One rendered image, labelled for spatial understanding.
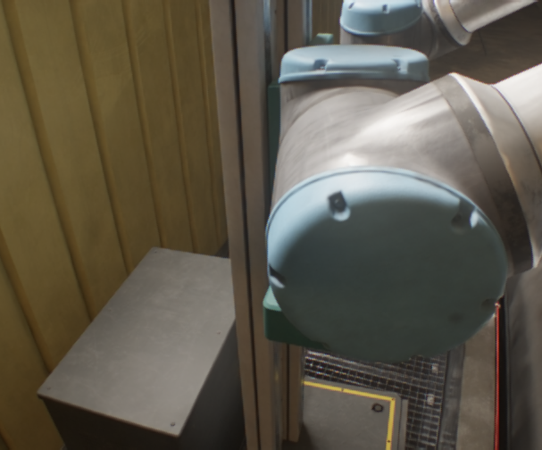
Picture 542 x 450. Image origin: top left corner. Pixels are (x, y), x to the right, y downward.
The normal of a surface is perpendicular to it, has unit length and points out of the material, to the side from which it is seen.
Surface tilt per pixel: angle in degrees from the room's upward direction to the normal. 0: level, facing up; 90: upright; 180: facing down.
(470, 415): 2
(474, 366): 0
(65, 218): 90
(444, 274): 92
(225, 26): 90
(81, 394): 0
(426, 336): 92
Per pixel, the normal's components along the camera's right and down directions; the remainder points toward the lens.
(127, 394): -0.04, -0.85
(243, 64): -0.29, 0.51
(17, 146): 0.92, 0.17
